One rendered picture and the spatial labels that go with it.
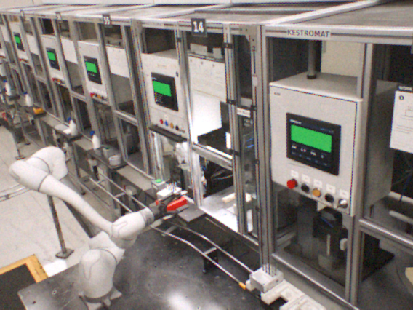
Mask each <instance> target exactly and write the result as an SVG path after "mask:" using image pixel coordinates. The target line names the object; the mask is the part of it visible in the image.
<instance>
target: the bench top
mask: <svg viewBox="0 0 413 310"><path fill-rule="evenodd" d="M169 233H170V234H173V235H175V236H176V237H179V238H181V239H183V240H185V241H186V242H189V243H191V244H192V245H193V246H195V247H196V248H197V249H198V250H200V251H201V252H202V253H205V252H206V251H208V250H210V249H212V248H213V246H212V245H210V244H209V243H208V242H206V241H205V240H204V239H202V238H201V237H200V236H198V235H196V234H194V233H192V232H190V231H187V230H185V229H183V228H178V227H177V228H176V229H174V230H172V231H171V232H169ZM161 234H162V233H161V232H160V231H156V230H154V229H150V230H148V231H146V232H143V233H141V234H138V235H137V238H136V240H135V242H134V243H133V245H132V246H131V247H129V248H128V249H125V251H124V254H123V256H122V258H121V260H120V261H119V264H118V265H117V266H116V268H115V271H114V275H113V278H112V280H113V285H114V287H115V288H116V289H117V290H118V291H119V292H120V293H121V297H120V298H119V299H116V300H114V301H111V308H109V309H107V308H106V307H105V306H102V307H101V308H99V309H97V310H265V309H264V308H263V307H261V306H260V301H259V300H258V299H256V298H255V297H254V296H253V295H251V294H250V293H249V292H247V291H246V290H245V289H243V288H242V287H241V286H240V285H239V284H238V283H237V282H235V281H234V280H233V279H231V278H230V277H229V276H228V275H227V274H225V273H224V272H223V271H221V270H220V269H218V267H217V268H216V269H214V270H212V271H211V272H209V273H207V274H203V273H202V271H203V270H204V262H203V258H202V257H201V255H200V254H199V253H198V252H196V250H194V249H193V248H192V247H191V246H189V245H187V244H186V243H184V242H181V241H180V240H178V239H175V238H174V237H171V236H169V235H166V236H163V235H161ZM217 260H218V262H219V264H220V266H221V267H222V268H223V269H225V270H226V271H227V272H228V273H229V274H231V275H232V276H234V277H235V278H237V280H238V281H239V282H241V283H242V284H244V285H245V286H246V282H247V281H248V280H250V278H249V275H250V273H249V272H248V271H246V270H245V269H243V268H241V267H240V266H239V265H238V264H237V263H236V262H234V261H233V260H231V259H230V258H229V257H228V256H226V255H225V254H222V253H221V252H220V251H217ZM47 282H50V283H49V284H47ZM80 292H83V290H82V287H81V283H80V280H79V263H77V264H75V265H73V266H70V267H68V268H67V269H66V270H64V271H61V272H59V273H57V274H55V275H53V276H51V277H48V278H46V279H44V280H42V281H39V282H37V283H35V284H33V285H31V286H28V287H26V288H24V289H22V290H20V291H19V292H18V295H19V296H20V299H21V301H22V302H23V305H24V307H25V309H26V310H89V309H88V307H87V305H86V304H85V302H83V300H82V299H81V298H80V297H79V293H80ZM34 301H35V303H33V302H34Z"/></svg>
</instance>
